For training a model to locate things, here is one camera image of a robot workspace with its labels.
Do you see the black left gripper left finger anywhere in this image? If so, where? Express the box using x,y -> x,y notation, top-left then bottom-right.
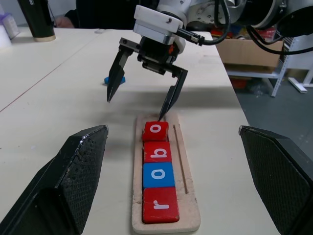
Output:
0,124 -> 110,235

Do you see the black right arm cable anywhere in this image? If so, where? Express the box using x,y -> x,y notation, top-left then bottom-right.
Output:
177,0 -> 313,56

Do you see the red letter b tile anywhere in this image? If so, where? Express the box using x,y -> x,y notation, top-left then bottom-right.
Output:
142,141 -> 173,164

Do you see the person's right hand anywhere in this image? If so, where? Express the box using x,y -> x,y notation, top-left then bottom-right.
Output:
54,15 -> 75,29

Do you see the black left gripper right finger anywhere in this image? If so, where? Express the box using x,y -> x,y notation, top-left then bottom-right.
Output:
238,125 -> 313,235

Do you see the blue letter o tile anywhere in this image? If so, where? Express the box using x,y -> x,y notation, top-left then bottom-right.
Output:
142,162 -> 177,189

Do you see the cream and white container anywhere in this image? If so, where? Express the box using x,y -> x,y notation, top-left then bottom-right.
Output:
0,23 -> 13,49

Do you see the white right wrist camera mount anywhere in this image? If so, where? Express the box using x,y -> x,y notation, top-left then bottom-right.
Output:
133,4 -> 187,54

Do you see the brown cardboard box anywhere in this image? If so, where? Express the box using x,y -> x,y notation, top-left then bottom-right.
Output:
215,36 -> 285,74

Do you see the black tumbler bottle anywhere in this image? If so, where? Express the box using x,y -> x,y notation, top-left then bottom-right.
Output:
17,0 -> 57,43

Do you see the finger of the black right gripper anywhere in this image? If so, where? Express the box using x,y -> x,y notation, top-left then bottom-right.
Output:
106,37 -> 141,103
158,64 -> 189,122

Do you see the white table leg foot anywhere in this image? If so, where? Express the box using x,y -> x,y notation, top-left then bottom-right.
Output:
288,65 -> 313,94

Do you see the red letter o tile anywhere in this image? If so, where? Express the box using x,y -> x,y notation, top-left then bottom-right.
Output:
141,120 -> 170,143

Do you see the white metal shelf rack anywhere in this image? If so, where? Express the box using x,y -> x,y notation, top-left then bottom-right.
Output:
224,40 -> 294,98

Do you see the blue letter t tile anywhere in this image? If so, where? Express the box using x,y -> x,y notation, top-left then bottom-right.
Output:
103,76 -> 126,86

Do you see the red letter r tile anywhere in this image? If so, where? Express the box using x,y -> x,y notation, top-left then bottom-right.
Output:
141,187 -> 180,224

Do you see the wooden letter tray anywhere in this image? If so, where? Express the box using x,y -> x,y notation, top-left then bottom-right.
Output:
131,113 -> 202,234

